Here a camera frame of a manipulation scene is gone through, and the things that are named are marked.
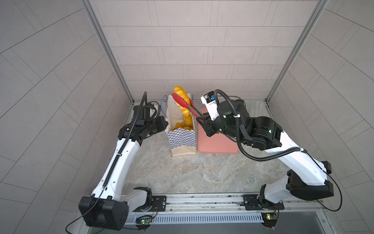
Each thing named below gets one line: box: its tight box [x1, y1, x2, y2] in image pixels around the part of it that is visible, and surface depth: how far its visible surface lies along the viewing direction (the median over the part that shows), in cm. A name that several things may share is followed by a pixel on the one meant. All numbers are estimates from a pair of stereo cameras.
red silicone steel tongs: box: [171, 93, 204, 118], surface depth 60 cm
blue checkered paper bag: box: [165, 95, 197, 157], surface depth 77 cm
